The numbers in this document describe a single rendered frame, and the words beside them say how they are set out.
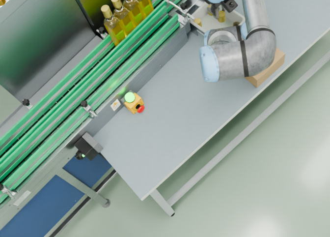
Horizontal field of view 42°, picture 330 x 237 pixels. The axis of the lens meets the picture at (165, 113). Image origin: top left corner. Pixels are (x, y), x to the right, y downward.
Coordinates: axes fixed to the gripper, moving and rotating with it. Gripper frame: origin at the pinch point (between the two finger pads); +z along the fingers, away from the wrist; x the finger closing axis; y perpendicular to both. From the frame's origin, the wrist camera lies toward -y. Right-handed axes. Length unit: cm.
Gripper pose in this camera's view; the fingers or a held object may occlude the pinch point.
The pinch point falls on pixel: (221, 14)
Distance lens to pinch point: 198.4
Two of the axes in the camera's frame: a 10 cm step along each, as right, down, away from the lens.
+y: -7.1, -5.8, 4.0
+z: 1.8, 4.0, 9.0
